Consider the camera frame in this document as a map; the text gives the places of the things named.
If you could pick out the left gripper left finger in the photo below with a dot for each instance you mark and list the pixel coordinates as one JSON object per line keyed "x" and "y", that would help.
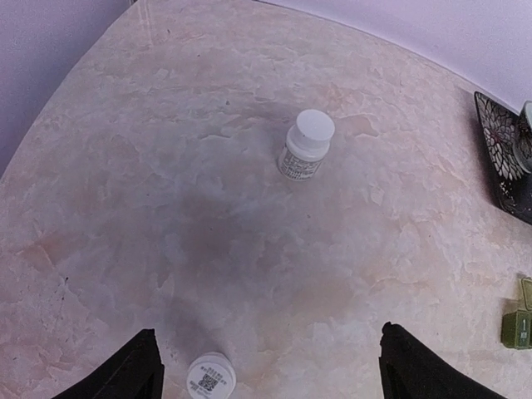
{"x": 134, "y": 371}

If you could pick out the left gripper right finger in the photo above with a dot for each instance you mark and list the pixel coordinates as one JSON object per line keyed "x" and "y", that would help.
{"x": 409, "y": 369}

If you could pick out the white pill bottle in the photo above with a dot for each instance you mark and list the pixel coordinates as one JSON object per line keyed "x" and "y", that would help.
{"x": 211, "y": 376}
{"x": 306, "y": 144}

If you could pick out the green three-compartment pill box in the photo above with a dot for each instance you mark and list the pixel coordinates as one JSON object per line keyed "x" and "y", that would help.
{"x": 516, "y": 326}

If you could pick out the celadon green bowl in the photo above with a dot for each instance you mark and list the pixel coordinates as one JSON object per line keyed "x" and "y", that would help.
{"x": 522, "y": 142}

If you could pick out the black floral square plate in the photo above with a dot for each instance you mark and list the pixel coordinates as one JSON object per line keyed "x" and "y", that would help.
{"x": 511, "y": 184}

